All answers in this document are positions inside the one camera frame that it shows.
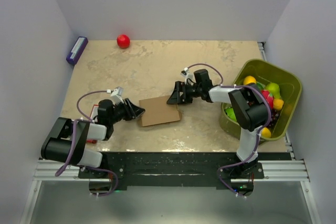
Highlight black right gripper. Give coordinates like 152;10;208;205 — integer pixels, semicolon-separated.
166;81;202;105

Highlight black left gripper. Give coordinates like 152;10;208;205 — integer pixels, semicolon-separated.
109;99;145;125

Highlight brown cardboard box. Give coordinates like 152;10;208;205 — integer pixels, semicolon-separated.
139;95;182;127

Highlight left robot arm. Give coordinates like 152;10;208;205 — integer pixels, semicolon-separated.
40;99;145;178

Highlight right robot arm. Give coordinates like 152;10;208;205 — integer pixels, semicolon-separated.
166;68;271;178

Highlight purple rectangular box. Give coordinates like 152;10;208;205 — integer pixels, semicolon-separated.
66;36;88;66

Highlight red rectangular packet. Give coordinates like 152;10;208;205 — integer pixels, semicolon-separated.
87;104;98;144

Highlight bright green toy vegetable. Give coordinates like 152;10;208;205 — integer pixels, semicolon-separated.
224;107;237;122

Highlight red apple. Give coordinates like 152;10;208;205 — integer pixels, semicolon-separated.
117;34;131;49

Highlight orange toy fruit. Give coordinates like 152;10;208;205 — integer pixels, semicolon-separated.
243;76;257;86

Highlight pink dragon fruit toy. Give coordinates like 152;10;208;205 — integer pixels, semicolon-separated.
261;89;274;110

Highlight yellow toy mango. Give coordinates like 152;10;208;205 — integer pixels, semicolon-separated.
261;127;271;138

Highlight green toy pear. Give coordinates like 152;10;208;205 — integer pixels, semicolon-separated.
265;82;281;99

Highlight dark red toy grapes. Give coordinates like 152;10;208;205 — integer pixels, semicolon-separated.
267;109;280;129

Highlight yellow toy lemon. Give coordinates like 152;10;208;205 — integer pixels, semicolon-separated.
273;99;284;111

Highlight olive green plastic basket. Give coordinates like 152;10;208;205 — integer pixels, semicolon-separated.
219;58;303;141

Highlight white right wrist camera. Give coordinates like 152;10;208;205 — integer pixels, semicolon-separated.
181;68;193;84

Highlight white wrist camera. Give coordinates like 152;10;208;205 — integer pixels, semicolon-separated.
181;68;193;84
110;87;124;104

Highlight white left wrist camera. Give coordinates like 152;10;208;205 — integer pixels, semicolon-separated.
110;87;124;104

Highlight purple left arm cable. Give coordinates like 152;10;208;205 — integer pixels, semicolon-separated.
54;90;112;177

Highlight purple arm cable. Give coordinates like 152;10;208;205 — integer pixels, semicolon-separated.
187;63;272;146
54;90;112;177

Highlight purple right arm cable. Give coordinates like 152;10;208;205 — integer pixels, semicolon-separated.
187;63;272;146

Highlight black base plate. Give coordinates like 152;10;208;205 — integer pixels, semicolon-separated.
79;152;264;190

